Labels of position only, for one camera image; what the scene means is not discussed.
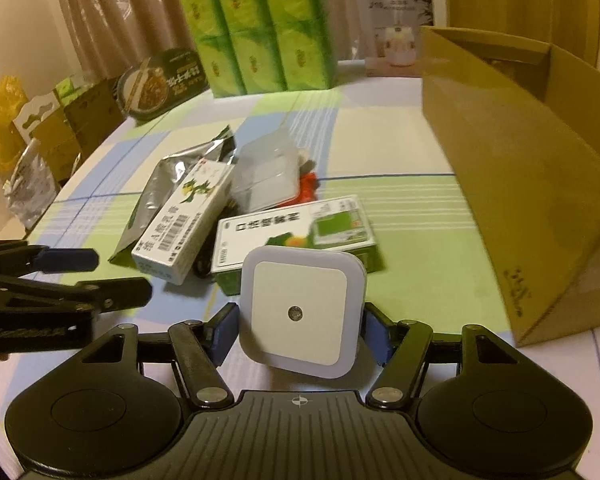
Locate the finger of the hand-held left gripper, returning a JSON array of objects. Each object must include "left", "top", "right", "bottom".
[
  {"left": 0, "top": 241, "right": 100, "bottom": 277},
  {"left": 0, "top": 276, "right": 153, "bottom": 322}
]

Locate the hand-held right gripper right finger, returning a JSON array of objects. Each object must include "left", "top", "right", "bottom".
[{"left": 361, "top": 304, "right": 523, "bottom": 409}]

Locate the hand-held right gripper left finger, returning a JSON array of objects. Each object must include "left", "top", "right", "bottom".
[{"left": 80, "top": 304, "right": 241, "bottom": 408}]

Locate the white square night light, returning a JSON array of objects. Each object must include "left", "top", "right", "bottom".
[{"left": 237, "top": 246, "right": 367, "bottom": 381}]

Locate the white green packet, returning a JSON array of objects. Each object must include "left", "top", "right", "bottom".
[{"left": 131, "top": 157, "right": 236, "bottom": 286}]

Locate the silver green foil pouch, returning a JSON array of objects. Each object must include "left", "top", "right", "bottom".
[{"left": 109, "top": 125, "right": 238, "bottom": 267}]

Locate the green white box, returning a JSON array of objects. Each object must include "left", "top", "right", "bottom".
[{"left": 210, "top": 195, "right": 386, "bottom": 297}]

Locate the clear plastic bag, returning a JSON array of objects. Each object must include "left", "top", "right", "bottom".
[{"left": 229, "top": 127, "right": 302, "bottom": 212}]

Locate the brown cardboard box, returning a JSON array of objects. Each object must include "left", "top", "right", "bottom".
[{"left": 419, "top": 25, "right": 600, "bottom": 348}]

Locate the checked cloth covered desktop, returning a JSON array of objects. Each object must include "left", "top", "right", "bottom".
[{"left": 0, "top": 57, "right": 600, "bottom": 480}]

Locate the crumpled silver foil bag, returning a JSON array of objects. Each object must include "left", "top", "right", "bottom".
[{"left": 2, "top": 139, "right": 62, "bottom": 237}]

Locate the brown cardboard carton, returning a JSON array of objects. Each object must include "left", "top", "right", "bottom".
[{"left": 32, "top": 77, "right": 127, "bottom": 183}]

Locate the yellow plastic bag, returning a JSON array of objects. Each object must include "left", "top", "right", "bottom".
[{"left": 0, "top": 75, "right": 30, "bottom": 183}]

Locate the red snack packet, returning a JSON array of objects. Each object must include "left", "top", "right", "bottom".
[{"left": 299, "top": 171, "right": 322, "bottom": 207}]

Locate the black instant meal box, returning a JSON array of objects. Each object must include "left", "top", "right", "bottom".
[{"left": 116, "top": 47, "right": 212, "bottom": 125}]

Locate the beige curtain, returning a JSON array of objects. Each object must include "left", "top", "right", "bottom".
[{"left": 47, "top": 0, "right": 412, "bottom": 83}]

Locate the stack of green tissue packets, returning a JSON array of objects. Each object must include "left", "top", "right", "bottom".
[{"left": 175, "top": 0, "right": 338, "bottom": 98}]

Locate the white humidifier box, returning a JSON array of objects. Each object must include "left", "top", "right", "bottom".
[{"left": 355, "top": 0, "right": 435, "bottom": 78}]

